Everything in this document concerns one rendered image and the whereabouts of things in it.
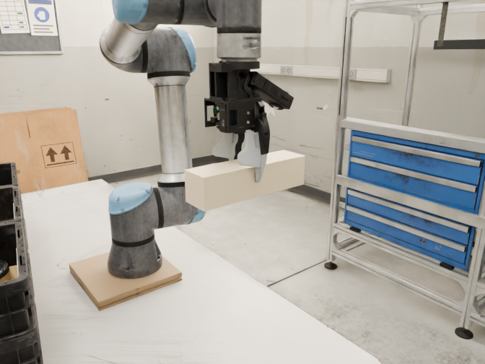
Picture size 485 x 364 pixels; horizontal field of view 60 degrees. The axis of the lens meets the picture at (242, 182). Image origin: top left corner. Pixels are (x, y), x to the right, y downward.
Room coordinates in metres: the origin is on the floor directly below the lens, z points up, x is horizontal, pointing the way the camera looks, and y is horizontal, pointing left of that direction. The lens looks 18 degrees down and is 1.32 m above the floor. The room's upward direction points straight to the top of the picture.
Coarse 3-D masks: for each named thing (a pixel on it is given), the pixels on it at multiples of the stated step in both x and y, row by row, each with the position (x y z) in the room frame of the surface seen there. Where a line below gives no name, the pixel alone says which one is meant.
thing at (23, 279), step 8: (0, 224) 0.88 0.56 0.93; (8, 224) 0.88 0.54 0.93; (16, 224) 0.88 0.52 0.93; (16, 232) 0.84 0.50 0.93; (16, 240) 0.79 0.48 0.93; (24, 240) 0.80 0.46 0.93; (24, 248) 0.76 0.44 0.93; (24, 256) 0.72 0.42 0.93; (24, 264) 0.70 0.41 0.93; (24, 272) 0.66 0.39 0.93; (8, 280) 0.64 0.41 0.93; (16, 280) 0.64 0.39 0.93; (24, 280) 0.64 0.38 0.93; (0, 288) 0.62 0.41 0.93; (8, 288) 0.63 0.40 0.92; (16, 288) 0.63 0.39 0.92; (24, 288) 0.64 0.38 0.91; (0, 296) 0.62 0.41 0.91; (8, 296) 0.62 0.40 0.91
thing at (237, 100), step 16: (224, 64) 0.70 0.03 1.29; (240, 64) 0.70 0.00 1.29; (256, 64) 0.72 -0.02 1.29; (224, 80) 0.72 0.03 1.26; (240, 80) 0.72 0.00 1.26; (224, 96) 0.72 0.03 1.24; (240, 96) 0.72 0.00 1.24; (256, 96) 0.74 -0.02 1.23; (224, 112) 0.69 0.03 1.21; (240, 112) 0.70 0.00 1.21; (256, 112) 0.72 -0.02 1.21; (224, 128) 0.69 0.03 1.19; (240, 128) 0.70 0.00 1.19
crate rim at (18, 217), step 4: (0, 188) 1.13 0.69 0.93; (4, 188) 1.14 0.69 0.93; (8, 188) 1.14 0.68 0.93; (12, 188) 1.14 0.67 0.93; (16, 188) 1.13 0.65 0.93; (16, 192) 1.10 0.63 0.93; (16, 196) 1.06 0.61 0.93; (16, 200) 1.04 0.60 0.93; (16, 204) 1.00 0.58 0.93; (20, 204) 1.04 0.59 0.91; (16, 208) 1.01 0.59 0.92; (20, 208) 0.98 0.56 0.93; (16, 212) 0.95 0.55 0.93; (20, 212) 0.95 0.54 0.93; (16, 216) 0.93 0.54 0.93; (20, 216) 0.93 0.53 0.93; (8, 220) 0.90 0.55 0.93; (12, 220) 0.90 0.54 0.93; (16, 220) 0.90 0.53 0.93; (20, 220) 0.91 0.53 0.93
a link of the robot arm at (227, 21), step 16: (208, 0) 0.76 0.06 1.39; (224, 0) 0.71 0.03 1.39; (240, 0) 0.70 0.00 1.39; (256, 0) 0.72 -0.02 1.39; (224, 16) 0.71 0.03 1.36; (240, 16) 0.70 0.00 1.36; (256, 16) 0.72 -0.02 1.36; (224, 32) 0.71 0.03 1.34; (240, 32) 0.78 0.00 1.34; (256, 32) 0.72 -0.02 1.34
